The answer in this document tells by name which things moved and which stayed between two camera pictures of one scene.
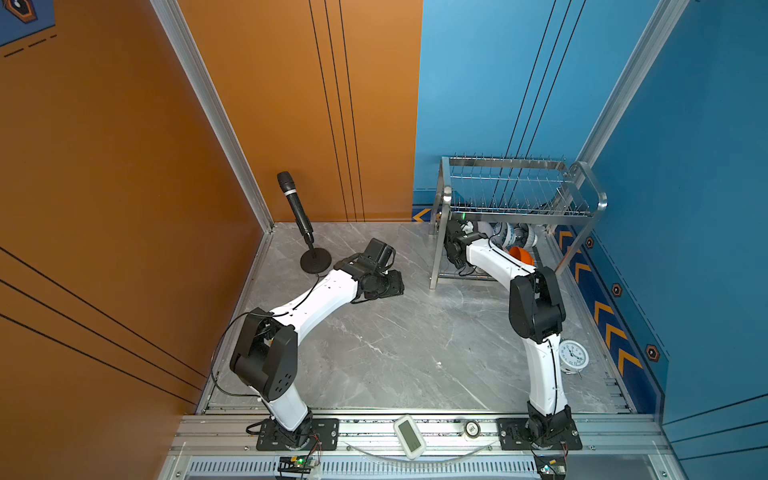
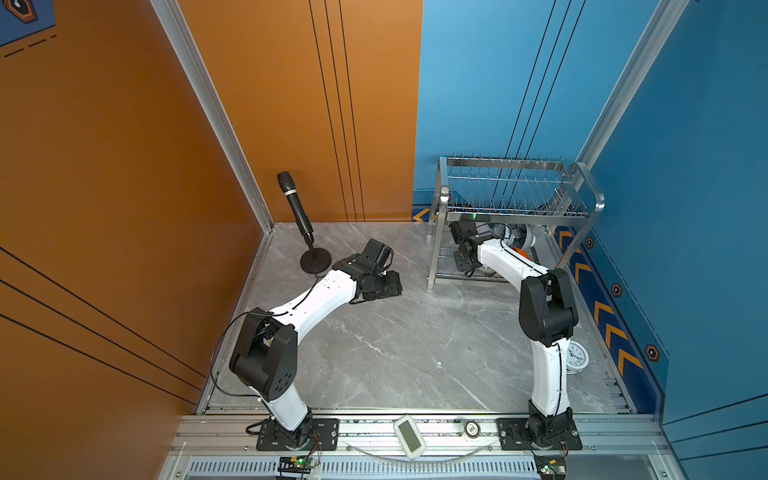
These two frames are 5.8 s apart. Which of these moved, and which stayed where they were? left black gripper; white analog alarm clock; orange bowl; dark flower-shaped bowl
Moved: dark flower-shaped bowl
Stayed: left black gripper; orange bowl; white analog alarm clock
